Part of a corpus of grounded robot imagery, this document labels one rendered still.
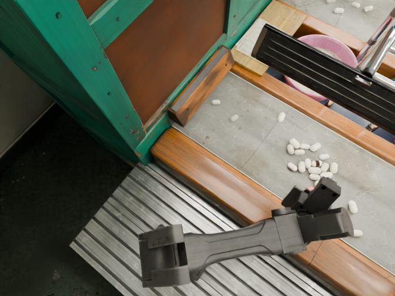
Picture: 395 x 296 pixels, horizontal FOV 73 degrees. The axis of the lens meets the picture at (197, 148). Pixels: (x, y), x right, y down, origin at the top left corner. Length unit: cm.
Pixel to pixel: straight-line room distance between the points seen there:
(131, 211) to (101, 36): 63
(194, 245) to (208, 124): 55
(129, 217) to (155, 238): 47
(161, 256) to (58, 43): 38
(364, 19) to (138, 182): 108
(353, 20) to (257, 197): 82
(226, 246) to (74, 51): 40
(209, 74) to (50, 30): 55
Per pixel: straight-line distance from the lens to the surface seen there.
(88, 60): 50
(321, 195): 63
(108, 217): 98
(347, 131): 100
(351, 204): 94
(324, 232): 59
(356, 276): 92
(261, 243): 52
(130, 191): 97
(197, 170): 85
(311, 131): 98
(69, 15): 45
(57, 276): 179
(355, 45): 121
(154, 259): 51
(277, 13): 120
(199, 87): 87
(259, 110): 97
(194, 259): 47
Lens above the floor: 159
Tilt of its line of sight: 70 degrees down
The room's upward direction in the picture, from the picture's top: 6 degrees counter-clockwise
